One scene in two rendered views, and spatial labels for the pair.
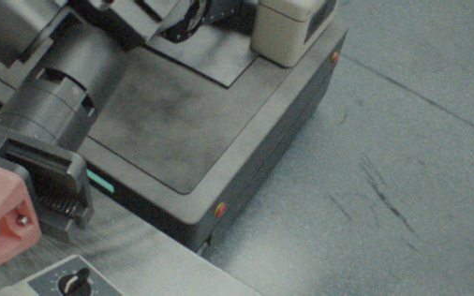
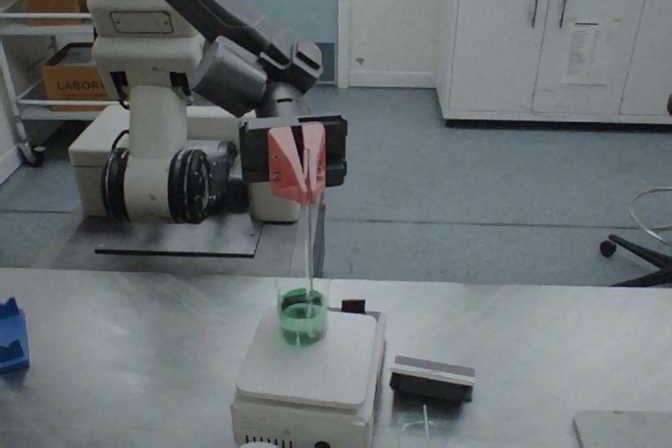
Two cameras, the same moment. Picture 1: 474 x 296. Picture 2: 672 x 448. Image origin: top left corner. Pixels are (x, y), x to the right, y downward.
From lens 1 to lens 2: 46 cm
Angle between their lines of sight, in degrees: 26
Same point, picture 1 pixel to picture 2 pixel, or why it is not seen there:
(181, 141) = not seen: hidden behind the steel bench
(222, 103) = (256, 269)
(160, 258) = (338, 291)
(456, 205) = not seen: hidden behind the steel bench
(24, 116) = (292, 113)
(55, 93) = (296, 105)
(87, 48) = (289, 89)
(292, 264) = not seen: hidden behind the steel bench
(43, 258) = (250, 329)
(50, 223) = (331, 168)
